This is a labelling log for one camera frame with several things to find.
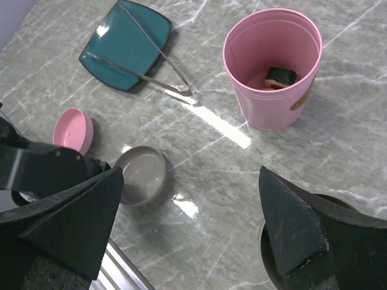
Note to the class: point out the pink round lid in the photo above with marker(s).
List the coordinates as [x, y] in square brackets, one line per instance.
[74, 129]

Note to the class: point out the grey cylindrical container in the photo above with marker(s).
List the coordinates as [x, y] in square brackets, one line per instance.
[267, 256]

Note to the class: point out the grey round lid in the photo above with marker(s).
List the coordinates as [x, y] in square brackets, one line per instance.
[144, 175]

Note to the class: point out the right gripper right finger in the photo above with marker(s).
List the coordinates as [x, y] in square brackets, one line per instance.
[318, 244]

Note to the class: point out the white rice cake cube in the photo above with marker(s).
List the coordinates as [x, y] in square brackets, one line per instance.
[278, 78]

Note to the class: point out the aluminium frame rail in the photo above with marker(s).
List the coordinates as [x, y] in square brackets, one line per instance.
[118, 272]

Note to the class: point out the pink cylindrical container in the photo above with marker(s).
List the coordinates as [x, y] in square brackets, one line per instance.
[271, 58]

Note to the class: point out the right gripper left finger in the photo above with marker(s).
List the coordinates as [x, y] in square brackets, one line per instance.
[59, 241]

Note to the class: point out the teal square plate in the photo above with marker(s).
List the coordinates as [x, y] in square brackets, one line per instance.
[127, 45]

